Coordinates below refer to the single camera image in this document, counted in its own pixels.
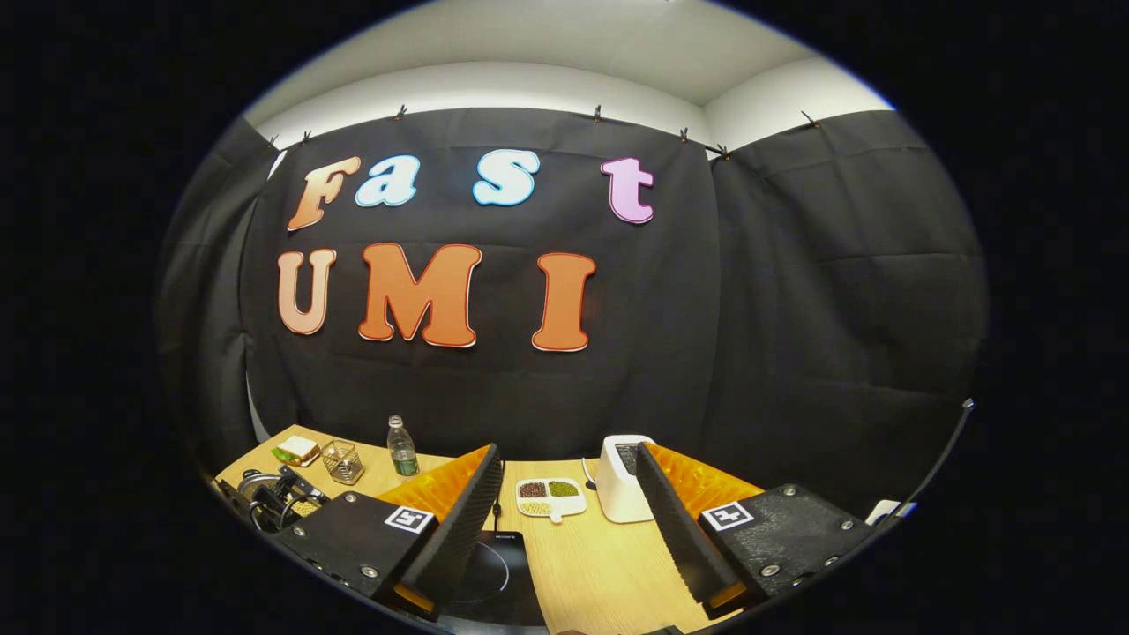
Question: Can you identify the stainless steel pot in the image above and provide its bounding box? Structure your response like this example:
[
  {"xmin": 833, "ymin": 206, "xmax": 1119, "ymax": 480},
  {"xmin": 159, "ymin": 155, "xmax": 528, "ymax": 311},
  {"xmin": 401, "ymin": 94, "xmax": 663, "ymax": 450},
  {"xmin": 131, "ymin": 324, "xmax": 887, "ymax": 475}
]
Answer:
[{"xmin": 231, "ymin": 470, "xmax": 325, "ymax": 528}]

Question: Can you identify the black induction cooktop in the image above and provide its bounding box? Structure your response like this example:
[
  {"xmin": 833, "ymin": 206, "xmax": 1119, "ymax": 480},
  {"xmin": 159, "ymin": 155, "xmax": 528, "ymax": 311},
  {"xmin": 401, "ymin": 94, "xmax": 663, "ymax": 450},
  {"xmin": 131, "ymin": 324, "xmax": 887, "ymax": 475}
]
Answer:
[{"xmin": 441, "ymin": 529, "xmax": 548, "ymax": 629}]

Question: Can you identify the sandwich with lettuce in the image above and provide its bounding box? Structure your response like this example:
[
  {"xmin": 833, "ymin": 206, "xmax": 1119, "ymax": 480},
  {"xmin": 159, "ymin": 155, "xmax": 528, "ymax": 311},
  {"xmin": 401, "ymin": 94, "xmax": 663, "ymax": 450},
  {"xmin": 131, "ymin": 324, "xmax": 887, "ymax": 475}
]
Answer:
[{"xmin": 272, "ymin": 435, "xmax": 321, "ymax": 467}]

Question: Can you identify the white toaster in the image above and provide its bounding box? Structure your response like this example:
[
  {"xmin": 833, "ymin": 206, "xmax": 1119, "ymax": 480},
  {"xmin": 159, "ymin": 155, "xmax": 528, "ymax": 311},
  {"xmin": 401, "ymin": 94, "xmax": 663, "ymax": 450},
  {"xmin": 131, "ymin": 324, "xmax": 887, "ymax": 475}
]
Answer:
[{"xmin": 597, "ymin": 434, "xmax": 658, "ymax": 525}]

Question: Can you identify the clear plastic water bottle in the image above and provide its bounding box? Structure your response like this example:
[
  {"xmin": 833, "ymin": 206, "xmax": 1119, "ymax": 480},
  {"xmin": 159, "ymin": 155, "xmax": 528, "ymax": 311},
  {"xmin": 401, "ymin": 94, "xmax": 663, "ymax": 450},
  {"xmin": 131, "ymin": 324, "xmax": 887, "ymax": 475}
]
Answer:
[{"xmin": 387, "ymin": 415, "xmax": 420, "ymax": 478}]

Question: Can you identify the wire mesh utensil holder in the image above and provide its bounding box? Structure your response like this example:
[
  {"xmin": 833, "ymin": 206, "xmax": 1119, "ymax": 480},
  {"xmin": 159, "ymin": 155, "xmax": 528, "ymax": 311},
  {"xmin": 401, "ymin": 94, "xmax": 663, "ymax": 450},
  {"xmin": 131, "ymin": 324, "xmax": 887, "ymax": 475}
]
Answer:
[{"xmin": 320, "ymin": 439, "xmax": 365, "ymax": 486}]

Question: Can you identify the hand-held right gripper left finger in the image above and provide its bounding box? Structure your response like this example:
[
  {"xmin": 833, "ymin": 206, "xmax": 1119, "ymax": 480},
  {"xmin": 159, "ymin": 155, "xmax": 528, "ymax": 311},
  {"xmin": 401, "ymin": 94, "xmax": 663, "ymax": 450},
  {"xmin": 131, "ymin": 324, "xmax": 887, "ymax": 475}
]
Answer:
[{"xmin": 275, "ymin": 443, "xmax": 505, "ymax": 623}]

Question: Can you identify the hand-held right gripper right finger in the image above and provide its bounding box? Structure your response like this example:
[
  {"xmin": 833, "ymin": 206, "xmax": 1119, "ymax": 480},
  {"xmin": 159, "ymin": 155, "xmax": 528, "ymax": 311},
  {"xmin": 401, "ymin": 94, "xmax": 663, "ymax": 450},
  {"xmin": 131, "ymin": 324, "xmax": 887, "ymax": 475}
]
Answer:
[{"xmin": 633, "ymin": 441, "xmax": 876, "ymax": 620}]

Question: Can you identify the white divided dish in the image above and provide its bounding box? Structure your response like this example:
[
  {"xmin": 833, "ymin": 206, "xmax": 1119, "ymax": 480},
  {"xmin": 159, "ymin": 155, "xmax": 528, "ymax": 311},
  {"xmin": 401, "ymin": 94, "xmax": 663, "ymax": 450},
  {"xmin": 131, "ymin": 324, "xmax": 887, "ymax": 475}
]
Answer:
[{"xmin": 516, "ymin": 477, "xmax": 588, "ymax": 525}]

